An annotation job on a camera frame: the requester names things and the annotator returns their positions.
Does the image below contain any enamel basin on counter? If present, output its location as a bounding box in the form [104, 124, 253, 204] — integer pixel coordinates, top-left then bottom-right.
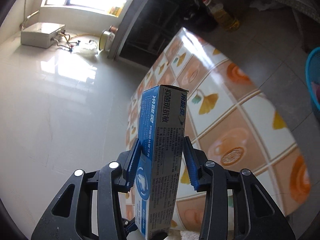
[99, 26, 118, 51]

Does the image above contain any cooking oil bottle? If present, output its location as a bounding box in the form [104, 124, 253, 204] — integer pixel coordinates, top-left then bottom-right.
[202, 0, 240, 32]

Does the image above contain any blue toothpaste box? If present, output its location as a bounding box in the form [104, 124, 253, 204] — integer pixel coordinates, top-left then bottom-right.
[135, 85, 188, 239]

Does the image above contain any blue mesh trash basket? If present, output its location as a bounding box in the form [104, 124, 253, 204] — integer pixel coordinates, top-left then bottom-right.
[305, 47, 320, 122]

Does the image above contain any white water heater box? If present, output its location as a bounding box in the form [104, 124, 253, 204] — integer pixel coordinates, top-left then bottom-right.
[21, 22, 66, 49]

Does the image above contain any patterned tablecloth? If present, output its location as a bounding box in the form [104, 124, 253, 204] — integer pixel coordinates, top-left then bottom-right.
[123, 28, 312, 236]

